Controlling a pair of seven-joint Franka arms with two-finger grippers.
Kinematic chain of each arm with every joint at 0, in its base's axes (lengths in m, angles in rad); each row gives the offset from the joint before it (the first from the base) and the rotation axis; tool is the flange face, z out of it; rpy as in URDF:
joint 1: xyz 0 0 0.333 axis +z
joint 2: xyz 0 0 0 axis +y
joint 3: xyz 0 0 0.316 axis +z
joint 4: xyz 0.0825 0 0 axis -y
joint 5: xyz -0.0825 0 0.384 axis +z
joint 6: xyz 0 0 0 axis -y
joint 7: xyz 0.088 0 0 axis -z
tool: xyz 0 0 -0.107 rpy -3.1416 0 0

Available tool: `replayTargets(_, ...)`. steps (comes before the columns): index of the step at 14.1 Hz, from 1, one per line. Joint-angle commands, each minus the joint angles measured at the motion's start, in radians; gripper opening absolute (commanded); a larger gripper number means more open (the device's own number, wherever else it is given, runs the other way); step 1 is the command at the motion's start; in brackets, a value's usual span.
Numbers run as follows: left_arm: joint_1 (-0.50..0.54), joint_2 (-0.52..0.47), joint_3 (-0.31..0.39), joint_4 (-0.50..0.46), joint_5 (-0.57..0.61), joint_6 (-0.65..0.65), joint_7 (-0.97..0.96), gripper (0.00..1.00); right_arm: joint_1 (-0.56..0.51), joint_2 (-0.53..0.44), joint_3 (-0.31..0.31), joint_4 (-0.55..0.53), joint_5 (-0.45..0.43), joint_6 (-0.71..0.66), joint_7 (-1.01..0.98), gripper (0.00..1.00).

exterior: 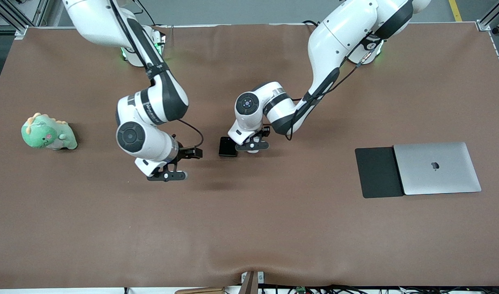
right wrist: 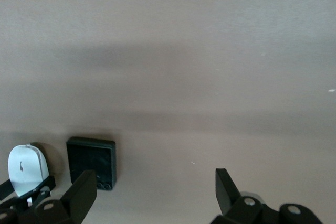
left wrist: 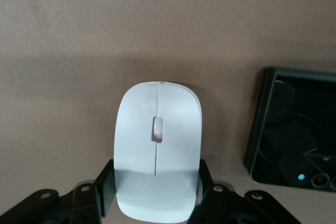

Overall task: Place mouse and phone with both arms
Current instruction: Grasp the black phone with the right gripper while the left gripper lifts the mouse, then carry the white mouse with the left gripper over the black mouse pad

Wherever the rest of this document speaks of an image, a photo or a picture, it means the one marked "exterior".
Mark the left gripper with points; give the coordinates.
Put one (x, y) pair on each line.
(266, 132)

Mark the brown wooden plank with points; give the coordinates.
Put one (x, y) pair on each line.
(200, 290)

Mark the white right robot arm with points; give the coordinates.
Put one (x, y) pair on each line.
(159, 98)

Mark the green dinosaur plush toy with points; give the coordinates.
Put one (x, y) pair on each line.
(43, 134)

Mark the brown table cover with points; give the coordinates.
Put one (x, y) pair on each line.
(249, 220)

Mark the black phone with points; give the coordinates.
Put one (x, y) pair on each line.
(225, 148)

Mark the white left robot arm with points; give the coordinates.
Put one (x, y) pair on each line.
(335, 41)

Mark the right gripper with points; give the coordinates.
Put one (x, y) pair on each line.
(187, 152)

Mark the aluminium frame profile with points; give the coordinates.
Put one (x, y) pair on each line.
(16, 16)
(494, 16)

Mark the silver closed laptop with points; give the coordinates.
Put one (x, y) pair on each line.
(437, 179)

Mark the black mouse pad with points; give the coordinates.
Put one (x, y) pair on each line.
(375, 175)

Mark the small green connector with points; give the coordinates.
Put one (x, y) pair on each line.
(301, 290)

